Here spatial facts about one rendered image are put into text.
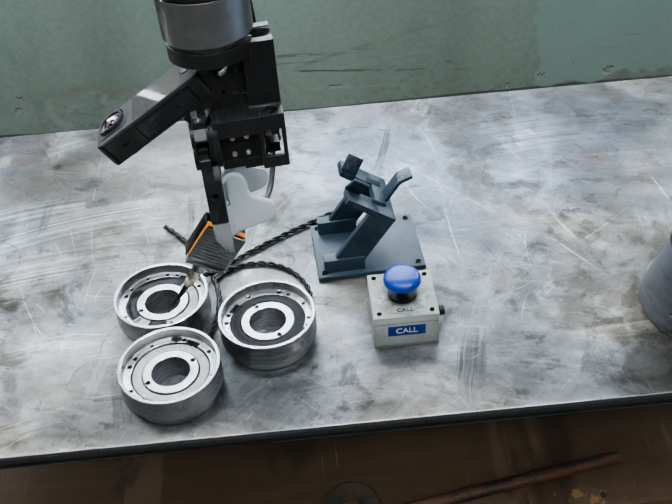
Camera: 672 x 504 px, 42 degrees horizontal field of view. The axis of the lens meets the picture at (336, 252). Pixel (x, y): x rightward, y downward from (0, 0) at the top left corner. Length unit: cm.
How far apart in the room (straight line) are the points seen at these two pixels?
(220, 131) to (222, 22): 10
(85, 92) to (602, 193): 182
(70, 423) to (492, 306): 47
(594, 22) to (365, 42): 67
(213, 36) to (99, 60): 194
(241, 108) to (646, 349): 50
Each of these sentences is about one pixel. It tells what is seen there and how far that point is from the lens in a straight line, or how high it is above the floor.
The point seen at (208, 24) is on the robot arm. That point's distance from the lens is 70.
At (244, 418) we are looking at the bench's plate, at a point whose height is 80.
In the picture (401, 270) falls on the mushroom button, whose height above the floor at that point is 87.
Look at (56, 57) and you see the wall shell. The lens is 265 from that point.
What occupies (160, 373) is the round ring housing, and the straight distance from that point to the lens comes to 94.
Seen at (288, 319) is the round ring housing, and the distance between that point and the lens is 95.
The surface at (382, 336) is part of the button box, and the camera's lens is 93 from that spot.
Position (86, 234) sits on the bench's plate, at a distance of 117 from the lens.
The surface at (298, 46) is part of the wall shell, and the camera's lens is 257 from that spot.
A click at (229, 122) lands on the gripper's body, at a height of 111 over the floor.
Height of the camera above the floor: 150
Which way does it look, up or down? 41 degrees down
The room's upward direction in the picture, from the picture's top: 5 degrees counter-clockwise
